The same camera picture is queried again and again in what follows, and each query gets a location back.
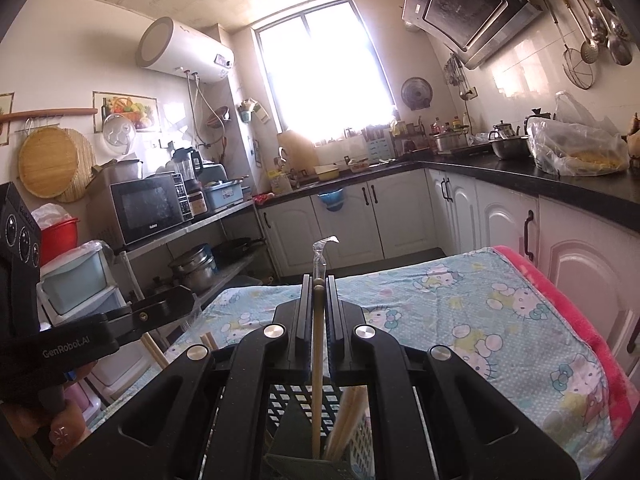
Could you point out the cartoon cat printed tablecloth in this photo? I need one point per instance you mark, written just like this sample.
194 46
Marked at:
475 310

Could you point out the light blue plastic box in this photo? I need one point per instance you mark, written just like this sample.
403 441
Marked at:
225 197

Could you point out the black frying pan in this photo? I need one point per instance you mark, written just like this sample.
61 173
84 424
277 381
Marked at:
235 249

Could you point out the stack of stainless steel pots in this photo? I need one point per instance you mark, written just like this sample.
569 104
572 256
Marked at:
192 267

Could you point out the row of hanging cooking utensils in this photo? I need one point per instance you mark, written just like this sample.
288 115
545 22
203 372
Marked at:
600 15

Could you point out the black glass range hood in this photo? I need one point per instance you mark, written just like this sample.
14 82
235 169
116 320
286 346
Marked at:
465 10

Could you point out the wooden rolling pin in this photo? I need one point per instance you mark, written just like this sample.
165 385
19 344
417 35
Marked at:
50 114

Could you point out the pastel plastic drawer tower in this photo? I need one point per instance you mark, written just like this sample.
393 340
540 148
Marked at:
75 285

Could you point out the stainless steel stock pot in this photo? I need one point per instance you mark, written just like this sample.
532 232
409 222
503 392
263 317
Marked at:
450 142

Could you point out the small hanging kitchen tools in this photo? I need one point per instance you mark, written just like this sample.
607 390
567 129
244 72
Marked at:
457 77

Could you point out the blue hanging plastic bin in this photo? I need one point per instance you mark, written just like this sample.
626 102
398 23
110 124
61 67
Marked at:
331 199

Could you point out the stainless steel lidded pot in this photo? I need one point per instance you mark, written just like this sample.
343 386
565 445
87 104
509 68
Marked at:
507 142

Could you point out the round bamboo tray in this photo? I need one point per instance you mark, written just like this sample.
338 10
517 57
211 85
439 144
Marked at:
50 165

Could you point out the fruit wall picture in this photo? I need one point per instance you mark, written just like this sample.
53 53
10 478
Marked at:
130 110
5 120

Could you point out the hanging wall colander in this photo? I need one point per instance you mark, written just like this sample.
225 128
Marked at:
219 116

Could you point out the blender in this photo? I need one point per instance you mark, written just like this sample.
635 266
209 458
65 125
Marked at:
187 167

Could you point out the white wall-mounted holder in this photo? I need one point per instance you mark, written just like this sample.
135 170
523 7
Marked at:
252 110

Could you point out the clear plastic bag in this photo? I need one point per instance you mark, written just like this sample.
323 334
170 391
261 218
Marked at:
575 145

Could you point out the black microwave oven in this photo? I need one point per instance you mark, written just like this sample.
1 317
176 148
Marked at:
145 210

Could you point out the green plastic utensil holder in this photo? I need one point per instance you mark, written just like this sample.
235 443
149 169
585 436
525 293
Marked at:
295 410

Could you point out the teal countertop organizer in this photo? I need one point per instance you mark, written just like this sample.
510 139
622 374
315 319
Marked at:
380 144

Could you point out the cardboard box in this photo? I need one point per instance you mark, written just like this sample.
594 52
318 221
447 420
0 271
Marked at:
115 175

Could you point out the white lower kitchen cabinets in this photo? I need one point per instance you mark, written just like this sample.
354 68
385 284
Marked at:
400 220

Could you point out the person's left hand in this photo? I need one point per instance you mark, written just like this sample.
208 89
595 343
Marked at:
65 430

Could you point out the metal shelf rack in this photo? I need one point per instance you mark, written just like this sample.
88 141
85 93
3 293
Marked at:
220 217

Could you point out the black kitchen countertop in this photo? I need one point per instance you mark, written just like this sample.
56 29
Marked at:
500 172

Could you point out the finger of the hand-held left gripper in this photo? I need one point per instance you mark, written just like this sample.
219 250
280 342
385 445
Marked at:
167 297
150 322

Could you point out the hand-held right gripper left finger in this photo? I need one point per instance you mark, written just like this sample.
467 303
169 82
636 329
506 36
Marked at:
305 320

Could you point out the wooden cutting board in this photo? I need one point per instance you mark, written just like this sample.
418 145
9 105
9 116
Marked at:
297 152

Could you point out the kitchen window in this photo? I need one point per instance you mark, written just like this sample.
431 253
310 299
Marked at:
325 70

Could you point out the red plastic basin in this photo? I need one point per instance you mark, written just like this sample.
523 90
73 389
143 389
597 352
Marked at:
60 240

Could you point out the pink blanket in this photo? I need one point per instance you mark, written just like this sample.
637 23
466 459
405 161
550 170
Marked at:
575 320

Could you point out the white cylindrical water heater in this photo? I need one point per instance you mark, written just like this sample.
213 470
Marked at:
185 50

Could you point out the small round wall fan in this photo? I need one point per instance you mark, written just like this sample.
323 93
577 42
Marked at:
416 93

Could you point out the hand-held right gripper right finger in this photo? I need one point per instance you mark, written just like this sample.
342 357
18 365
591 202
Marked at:
334 320

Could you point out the pile of vegetables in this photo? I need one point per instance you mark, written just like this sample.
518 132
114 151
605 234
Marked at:
634 140

